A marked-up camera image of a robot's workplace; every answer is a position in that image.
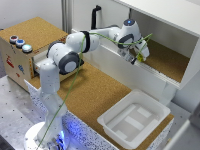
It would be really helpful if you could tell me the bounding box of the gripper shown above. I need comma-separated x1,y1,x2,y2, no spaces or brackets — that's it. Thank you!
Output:
116,45,140,65

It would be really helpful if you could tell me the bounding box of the yellow block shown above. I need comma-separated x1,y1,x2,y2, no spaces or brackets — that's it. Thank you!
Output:
136,54,146,64

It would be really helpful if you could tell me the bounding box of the white sliding door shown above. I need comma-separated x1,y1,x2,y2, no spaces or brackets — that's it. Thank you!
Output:
71,0,131,56

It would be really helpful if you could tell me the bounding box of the white plastic box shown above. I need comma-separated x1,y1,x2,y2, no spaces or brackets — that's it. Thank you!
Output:
96,88,172,150

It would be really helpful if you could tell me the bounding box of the white cabinet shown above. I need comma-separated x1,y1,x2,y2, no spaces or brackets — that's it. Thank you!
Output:
69,0,200,108

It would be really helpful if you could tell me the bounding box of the wooden drawer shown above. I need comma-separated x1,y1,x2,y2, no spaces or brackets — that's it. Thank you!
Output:
30,52,85,83

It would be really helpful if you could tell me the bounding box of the wooden drawer box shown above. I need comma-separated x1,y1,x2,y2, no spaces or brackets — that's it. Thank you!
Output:
0,16,70,92

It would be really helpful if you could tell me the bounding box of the green button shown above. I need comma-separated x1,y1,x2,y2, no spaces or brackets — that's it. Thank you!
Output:
21,43,34,54

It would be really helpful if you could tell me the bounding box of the blue button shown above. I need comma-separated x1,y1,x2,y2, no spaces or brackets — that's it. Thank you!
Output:
15,38,26,49

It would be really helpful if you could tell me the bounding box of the red button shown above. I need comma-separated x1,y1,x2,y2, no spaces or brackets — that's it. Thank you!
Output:
9,35,19,45

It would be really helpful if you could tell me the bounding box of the black door handle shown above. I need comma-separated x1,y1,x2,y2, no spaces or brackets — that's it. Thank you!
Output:
90,4,103,31

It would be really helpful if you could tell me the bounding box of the green cable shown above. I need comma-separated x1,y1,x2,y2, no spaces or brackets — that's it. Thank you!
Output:
34,31,154,150

